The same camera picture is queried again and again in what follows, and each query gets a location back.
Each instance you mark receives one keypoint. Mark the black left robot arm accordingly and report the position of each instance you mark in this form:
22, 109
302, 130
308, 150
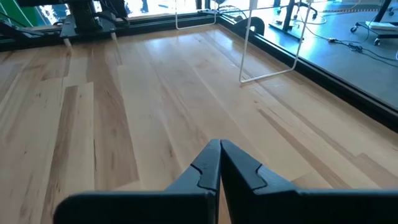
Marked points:
84, 17

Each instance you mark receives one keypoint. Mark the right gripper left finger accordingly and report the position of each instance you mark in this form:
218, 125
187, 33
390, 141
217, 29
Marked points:
206, 168

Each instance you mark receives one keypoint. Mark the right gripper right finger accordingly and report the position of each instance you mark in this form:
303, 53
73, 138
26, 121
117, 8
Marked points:
239, 171

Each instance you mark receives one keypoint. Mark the black table clamp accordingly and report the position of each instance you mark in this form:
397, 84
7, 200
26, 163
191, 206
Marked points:
255, 25

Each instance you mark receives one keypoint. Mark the green sign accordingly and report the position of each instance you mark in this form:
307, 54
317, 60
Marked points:
18, 11

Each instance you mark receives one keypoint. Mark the black standing desk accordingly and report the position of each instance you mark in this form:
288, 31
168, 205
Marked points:
382, 26

